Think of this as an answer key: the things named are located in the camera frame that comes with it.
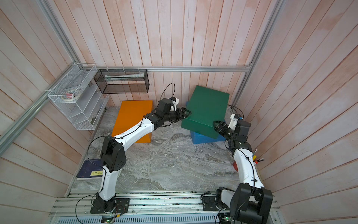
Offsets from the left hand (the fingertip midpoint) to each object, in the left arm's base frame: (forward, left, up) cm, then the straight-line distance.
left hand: (189, 116), depth 84 cm
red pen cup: (-34, -16, +9) cm, 39 cm away
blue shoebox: (-7, -7, -14) cm, 17 cm away
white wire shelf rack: (-2, +60, +6) cm, 61 cm away
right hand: (-4, -17, -2) cm, 17 cm away
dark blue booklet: (-24, +62, -23) cm, 70 cm away
